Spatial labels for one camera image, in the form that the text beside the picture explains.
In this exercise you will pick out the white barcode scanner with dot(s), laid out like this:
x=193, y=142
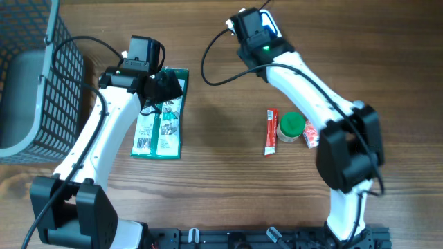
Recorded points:
x=269, y=22

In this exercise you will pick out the green sponge package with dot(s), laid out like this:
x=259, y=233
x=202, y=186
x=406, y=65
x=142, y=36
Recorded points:
x=158, y=128

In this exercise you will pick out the red patterned small carton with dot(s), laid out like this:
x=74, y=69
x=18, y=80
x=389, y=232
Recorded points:
x=311, y=135

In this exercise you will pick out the dark grey mesh basket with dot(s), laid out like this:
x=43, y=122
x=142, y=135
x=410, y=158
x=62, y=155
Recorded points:
x=39, y=111

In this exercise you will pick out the green lidded jar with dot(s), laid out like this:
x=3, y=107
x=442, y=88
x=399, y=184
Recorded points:
x=291, y=126

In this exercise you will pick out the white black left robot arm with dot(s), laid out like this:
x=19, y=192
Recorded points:
x=71, y=207

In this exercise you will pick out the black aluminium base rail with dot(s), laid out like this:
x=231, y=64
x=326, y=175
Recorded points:
x=308, y=237

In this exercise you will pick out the red stick packet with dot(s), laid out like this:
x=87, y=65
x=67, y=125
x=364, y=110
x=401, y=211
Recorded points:
x=272, y=123

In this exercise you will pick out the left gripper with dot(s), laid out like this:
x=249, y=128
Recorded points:
x=169, y=84

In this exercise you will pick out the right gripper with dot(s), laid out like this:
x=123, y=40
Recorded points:
x=271, y=35

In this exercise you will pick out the yellow dish soap bottle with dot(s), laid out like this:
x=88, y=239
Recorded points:
x=359, y=104

